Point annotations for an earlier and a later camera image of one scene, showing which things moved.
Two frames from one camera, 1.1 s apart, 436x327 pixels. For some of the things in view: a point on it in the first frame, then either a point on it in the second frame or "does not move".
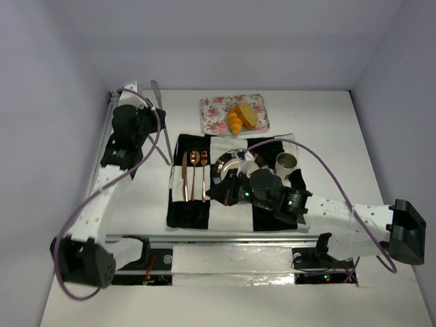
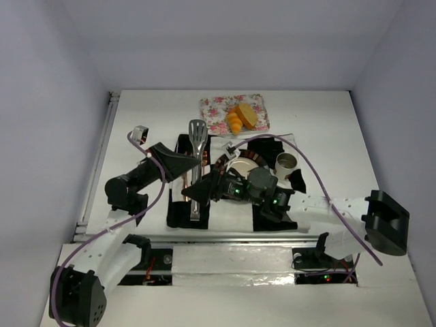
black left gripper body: (155, 116) → (157, 161)
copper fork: (204, 158) does not move
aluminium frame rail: (112, 100) does not move
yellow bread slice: (246, 114) does not move
